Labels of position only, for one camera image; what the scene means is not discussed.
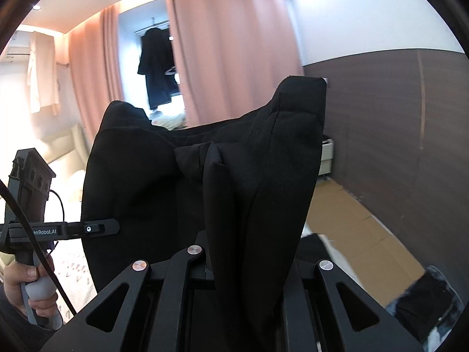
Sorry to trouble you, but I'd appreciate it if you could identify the hanging white shirt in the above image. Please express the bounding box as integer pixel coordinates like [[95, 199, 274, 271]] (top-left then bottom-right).
[[27, 32, 60, 115]]

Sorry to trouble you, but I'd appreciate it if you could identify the patterned white duvet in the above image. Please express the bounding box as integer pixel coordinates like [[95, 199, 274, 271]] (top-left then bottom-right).
[[45, 170, 96, 311]]

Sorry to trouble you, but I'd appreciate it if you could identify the right pink curtain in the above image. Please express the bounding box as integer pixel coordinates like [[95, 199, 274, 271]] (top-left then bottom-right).
[[166, 0, 303, 126]]

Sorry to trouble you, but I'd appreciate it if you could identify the black shirt with yellow stripes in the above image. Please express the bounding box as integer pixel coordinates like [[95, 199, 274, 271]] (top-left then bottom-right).
[[80, 75, 328, 352]]

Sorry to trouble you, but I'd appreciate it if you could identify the brown cardboard sheet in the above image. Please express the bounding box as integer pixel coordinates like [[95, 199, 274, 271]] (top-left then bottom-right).
[[306, 180, 424, 306]]

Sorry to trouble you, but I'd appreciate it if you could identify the pink curtain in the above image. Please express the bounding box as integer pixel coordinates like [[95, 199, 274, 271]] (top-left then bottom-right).
[[68, 5, 124, 142], [166, 0, 303, 126]]

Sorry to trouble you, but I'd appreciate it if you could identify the hanging black jacket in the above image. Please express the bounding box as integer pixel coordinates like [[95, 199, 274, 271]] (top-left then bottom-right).
[[137, 27, 180, 111]]

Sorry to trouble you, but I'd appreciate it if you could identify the left pink curtain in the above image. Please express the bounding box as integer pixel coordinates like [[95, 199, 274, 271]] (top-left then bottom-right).
[[68, 5, 124, 142]]

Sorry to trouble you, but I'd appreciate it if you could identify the cream padded headboard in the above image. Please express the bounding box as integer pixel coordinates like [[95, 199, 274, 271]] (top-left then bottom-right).
[[39, 124, 89, 177]]

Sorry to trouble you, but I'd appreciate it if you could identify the person's left hand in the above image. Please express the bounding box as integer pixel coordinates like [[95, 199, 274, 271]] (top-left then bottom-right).
[[3, 261, 58, 318]]

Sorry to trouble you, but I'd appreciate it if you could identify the light green crumpled blanket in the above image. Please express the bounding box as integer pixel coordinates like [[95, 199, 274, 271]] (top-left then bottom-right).
[[152, 113, 186, 130]]

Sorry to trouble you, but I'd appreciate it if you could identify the white bedside table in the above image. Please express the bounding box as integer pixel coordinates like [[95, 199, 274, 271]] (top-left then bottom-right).
[[319, 138, 334, 176]]

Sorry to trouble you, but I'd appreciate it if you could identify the folded black clothes stack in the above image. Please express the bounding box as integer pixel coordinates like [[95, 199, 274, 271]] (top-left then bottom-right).
[[385, 265, 464, 351]]

